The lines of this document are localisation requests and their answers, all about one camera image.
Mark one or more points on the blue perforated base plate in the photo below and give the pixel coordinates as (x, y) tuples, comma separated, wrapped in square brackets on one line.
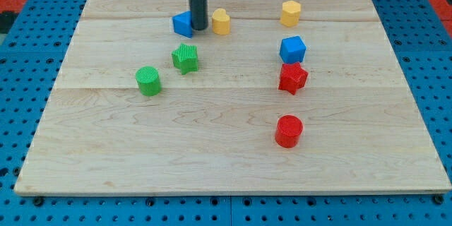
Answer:
[(30, 59)]

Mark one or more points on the yellow heart block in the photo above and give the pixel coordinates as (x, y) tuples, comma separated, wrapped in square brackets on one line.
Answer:
[(220, 22)]

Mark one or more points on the light wooden board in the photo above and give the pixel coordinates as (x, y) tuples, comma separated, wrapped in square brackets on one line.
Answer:
[(212, 131)]

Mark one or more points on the green star block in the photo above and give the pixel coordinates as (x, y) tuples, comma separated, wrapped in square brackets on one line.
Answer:
[(185, 58)]

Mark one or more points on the blue cube block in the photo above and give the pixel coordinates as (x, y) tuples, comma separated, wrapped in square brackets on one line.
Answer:
[(292, 49)]

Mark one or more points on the blue triangle block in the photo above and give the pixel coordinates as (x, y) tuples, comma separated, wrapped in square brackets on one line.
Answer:
[(182, 24)]

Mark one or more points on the red cylinder block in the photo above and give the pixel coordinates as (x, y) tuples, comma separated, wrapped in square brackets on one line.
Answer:
[(288, 131)]

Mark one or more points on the green cylinder block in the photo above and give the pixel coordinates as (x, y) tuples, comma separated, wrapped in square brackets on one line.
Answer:
[(148, 81)]

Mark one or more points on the yellow hexagon block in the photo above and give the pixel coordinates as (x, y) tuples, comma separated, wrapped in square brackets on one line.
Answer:
[(290, 13)]

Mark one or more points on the red star block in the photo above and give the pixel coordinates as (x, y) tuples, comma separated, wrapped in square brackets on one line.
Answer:
[(292, 77)]

